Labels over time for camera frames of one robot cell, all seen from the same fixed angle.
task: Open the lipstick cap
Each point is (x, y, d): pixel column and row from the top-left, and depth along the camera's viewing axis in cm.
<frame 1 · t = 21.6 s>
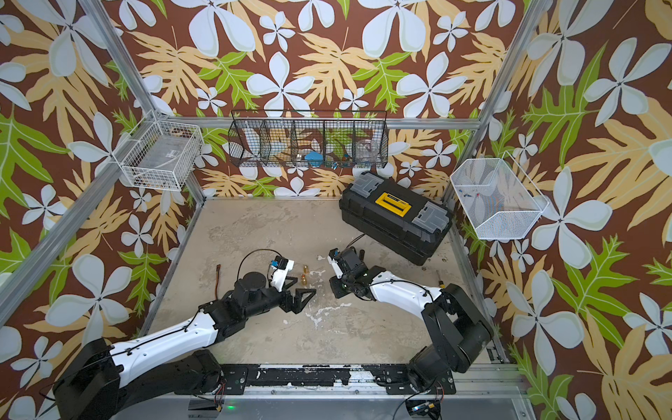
left hand: (307, 283, 78), fingers open
right hand: (332, 282, 89), fingers open
black plastic toolbox: (412, 226, 90), point 18 cm above the table
gold lipstick cap: (305, 269, 96), point 3 cm above the table

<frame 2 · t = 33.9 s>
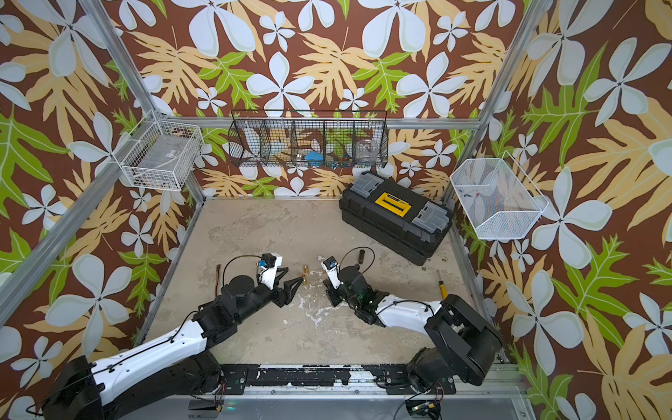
left hand: (295, 271, 76), fingers open
right hand: (324, 279, 87), fingers closed
black lipstick tube: (361, 256, 98), point 5 cm above the table
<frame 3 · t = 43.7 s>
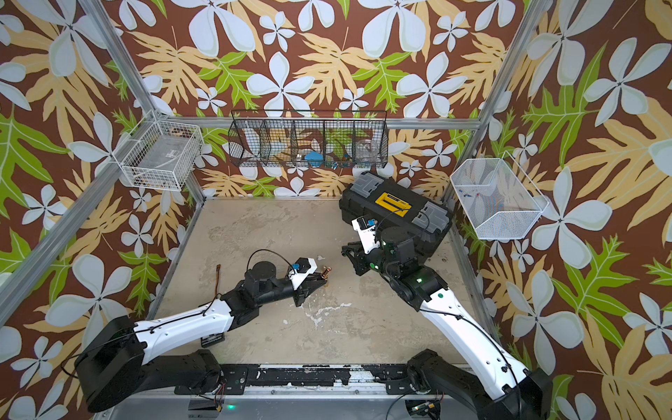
left hand: (323, 273, 75), fingers closed
right hand: (344, 246, 72), fingers closed
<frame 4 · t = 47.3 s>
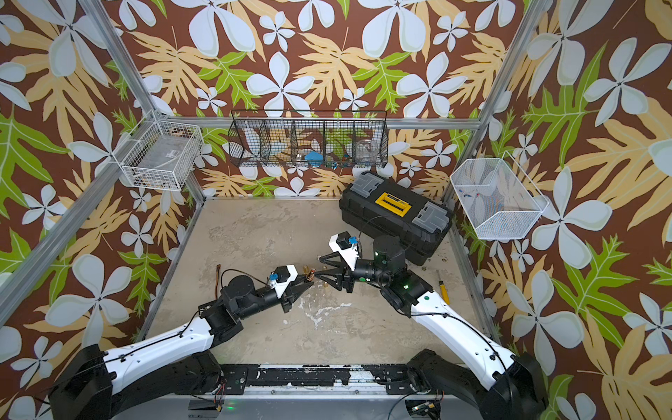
left hand: (310, 275, 72), fingers closed
right hand: (318, 267, 67), fingers open
